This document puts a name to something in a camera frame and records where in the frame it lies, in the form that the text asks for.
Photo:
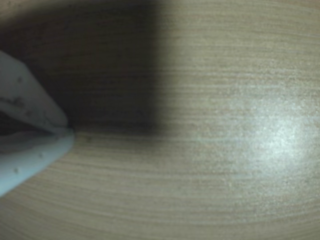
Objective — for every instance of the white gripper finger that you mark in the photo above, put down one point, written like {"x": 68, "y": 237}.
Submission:
{"x": 27, "y": 95}
{"x": 32, "y": 155}

